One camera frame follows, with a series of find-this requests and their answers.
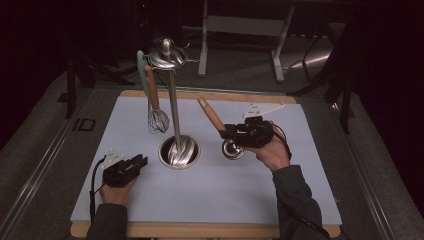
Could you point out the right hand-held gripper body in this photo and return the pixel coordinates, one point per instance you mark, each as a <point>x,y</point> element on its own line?
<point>253,133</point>

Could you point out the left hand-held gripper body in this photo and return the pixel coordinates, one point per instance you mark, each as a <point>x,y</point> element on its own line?
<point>118,175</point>

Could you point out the steel utensil rack stand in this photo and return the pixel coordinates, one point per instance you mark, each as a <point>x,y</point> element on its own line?
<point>175,110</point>

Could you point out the person's left hand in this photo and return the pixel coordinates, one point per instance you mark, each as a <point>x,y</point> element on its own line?
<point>115,195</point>

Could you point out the person's right hand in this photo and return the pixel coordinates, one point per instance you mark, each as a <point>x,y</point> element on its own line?
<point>273,156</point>

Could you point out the white table mat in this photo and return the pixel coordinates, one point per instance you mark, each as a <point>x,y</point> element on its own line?
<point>200,200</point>

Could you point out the black metal stand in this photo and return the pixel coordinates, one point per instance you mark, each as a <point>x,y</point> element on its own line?
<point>346,100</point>
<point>71,93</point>

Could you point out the white metal desk frame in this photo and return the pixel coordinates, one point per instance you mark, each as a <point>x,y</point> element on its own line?
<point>246,26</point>

